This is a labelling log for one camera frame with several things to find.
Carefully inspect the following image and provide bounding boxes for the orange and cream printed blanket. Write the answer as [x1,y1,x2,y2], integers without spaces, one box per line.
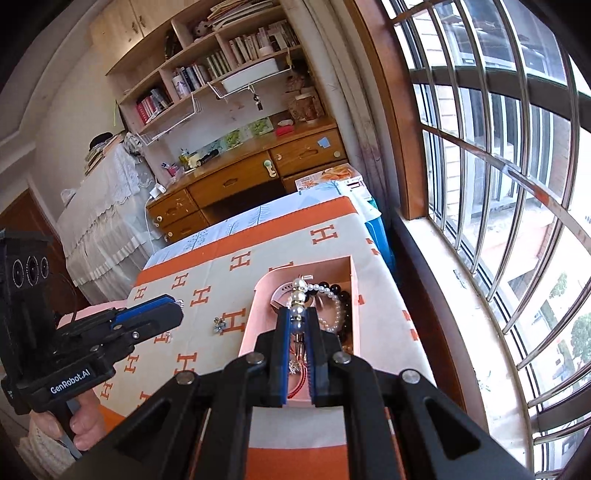
[92,196,437,480]

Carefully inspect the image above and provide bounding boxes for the wooden bookshelf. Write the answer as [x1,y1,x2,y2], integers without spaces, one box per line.
[90,0,324,139]

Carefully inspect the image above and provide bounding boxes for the black bead bracelet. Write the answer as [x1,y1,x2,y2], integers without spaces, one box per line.
[318,281,354,347]

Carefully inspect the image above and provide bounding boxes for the empty white wire basket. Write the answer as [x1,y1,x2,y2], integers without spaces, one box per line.
[134,95,201,146]

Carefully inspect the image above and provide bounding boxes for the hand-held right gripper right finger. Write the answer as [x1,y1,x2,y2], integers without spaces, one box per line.
[305,307,536,480]

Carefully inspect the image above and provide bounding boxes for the white wire basket with tray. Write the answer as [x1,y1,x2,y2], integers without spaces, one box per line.
[208,58,294,100]

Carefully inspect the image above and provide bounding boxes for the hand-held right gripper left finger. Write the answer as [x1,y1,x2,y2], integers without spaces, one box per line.
[90,307,294,480]

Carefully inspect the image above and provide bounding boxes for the red cord charm bracelet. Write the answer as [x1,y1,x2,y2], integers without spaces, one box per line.
[286,360,310,400]

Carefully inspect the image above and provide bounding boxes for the white plastic tray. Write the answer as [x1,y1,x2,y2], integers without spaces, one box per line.
[221,58,282,92]

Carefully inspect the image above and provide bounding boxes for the pale curtain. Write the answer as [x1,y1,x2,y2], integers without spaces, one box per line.
[281,0,402,195]

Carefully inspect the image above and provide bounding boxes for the orange magazine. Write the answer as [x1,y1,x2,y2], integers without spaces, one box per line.
[295,164,365,192]

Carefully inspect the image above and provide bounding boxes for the stack of books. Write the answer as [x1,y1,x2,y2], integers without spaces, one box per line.
[83,131,127,176]

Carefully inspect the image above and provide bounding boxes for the person's left hand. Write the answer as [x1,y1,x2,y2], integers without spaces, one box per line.
[30,394,108,452]

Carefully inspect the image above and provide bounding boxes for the white pearl bracelet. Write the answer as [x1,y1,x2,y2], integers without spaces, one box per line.
[307,282,345,333]

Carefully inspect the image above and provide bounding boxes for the lace covered piano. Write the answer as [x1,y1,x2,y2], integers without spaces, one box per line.
[55,143,162,305]

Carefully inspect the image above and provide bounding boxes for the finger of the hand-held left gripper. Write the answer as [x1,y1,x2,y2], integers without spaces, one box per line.
[99,305,184,358]
[111,296,178,326]

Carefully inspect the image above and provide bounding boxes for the white cable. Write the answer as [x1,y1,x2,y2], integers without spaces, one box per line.
[144,198,162,241]

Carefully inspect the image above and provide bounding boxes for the person's left forearm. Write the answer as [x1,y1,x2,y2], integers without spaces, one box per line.
[16,425,75,480]

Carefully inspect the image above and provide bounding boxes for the pink paper box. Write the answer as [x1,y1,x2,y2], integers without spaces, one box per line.
[239,255,366,411]

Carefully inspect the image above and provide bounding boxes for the window with metal bars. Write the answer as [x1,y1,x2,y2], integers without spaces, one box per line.
[383,0,591,480]

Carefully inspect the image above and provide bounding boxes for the floral jars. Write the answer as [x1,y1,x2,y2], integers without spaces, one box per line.
[288,90,324,123]

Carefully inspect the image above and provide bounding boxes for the wooden desk with drawers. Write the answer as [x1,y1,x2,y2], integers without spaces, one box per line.
[145,115,349,245]

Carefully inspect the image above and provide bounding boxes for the row of red books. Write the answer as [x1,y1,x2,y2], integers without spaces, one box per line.
[136,88,174,125]

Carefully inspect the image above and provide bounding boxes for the beaded safety pin brooch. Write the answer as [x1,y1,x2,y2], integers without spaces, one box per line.
[287,274,311,374]

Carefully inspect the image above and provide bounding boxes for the row of pale books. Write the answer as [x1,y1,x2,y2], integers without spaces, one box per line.
[175,21,301,93]

